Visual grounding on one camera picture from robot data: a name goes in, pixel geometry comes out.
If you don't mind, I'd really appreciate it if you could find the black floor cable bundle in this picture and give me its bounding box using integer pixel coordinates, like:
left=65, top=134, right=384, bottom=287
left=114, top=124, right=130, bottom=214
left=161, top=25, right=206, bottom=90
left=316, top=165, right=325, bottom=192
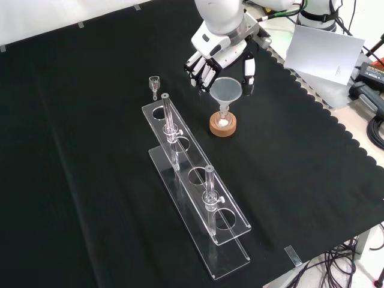
left=295, top=233, right=384, bottom=288

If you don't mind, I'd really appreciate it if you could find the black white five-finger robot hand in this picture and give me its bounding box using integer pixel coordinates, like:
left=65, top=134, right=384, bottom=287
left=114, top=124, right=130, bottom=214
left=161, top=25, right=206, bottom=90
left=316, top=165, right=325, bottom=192
left=182, top=20, right=257, bottom=96

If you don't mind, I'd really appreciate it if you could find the small glass round-bottom flask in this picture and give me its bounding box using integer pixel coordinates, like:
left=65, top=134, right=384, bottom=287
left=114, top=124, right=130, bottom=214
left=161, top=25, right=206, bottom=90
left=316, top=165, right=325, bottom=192
left=216, top=108, right=232, bottom=128

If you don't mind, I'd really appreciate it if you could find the brown cork ring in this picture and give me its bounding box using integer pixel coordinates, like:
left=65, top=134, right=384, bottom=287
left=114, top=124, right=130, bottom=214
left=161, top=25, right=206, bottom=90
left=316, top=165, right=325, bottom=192
left=209, top=110, right=238, bottom=137

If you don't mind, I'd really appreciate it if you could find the clear acrylic funnel stand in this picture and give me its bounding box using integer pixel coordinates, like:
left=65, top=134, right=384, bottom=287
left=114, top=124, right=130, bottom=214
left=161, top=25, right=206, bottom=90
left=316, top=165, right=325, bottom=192
left=140, top=92, right=252, bottom=280

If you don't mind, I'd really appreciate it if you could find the black power adapter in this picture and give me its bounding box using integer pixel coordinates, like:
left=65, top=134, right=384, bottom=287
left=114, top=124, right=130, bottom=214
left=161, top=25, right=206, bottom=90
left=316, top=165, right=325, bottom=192
left=358, top=61, right=384, bottom=88

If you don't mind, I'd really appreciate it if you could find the pale base board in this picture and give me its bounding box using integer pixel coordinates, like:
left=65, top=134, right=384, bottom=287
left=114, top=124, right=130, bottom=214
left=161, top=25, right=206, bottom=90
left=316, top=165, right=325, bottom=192
left=250, top=5, right=358, bottom=110

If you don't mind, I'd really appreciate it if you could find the black bench cloth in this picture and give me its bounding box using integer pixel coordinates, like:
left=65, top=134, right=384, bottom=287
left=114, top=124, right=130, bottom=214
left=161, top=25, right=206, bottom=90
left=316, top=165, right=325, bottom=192
left=0, top=0, right=384, bottom=288

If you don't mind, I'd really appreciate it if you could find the small glass weighing funnel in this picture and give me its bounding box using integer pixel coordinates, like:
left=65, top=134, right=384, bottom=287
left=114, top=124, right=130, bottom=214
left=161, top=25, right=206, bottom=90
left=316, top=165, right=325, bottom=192
left=148, top=76, right=161, bottom=101

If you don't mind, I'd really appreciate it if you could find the coiled black cable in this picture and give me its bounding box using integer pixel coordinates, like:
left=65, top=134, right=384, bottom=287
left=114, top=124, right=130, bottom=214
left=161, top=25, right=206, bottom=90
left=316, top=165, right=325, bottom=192
left=367, top=115, right=384, bottom=151

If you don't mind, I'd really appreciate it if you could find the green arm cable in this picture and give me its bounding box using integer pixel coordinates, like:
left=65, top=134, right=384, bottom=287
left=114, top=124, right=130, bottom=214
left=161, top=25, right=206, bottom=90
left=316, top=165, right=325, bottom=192
left=260, top=0, right=310, bottom=22

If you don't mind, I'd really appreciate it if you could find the white card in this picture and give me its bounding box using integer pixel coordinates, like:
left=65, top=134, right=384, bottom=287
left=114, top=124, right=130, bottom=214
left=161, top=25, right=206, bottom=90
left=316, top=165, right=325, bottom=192
left=283, top=24, right=366, bottom=86

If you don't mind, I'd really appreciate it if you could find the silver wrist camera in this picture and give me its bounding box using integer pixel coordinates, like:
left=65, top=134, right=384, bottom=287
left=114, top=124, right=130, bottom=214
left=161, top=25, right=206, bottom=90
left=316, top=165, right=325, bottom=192
left=254, top=27, right=274, bottom=49

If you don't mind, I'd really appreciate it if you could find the black tripod leg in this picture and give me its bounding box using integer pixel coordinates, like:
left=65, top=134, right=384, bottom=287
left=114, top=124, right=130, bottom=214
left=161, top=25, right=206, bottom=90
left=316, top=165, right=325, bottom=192
left=364, top=32, right=384, bottom=58

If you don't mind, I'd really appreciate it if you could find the black handle device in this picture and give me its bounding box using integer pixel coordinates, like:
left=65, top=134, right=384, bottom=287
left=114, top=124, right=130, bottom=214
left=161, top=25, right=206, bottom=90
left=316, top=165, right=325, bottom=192
left=349, top=80, right=384, bottom=115

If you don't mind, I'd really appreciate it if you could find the clear plastic funnel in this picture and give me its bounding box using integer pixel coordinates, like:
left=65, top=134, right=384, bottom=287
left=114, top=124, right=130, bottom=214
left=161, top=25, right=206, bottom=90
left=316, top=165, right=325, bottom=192
left=209, top=77, right=242, bottom=115

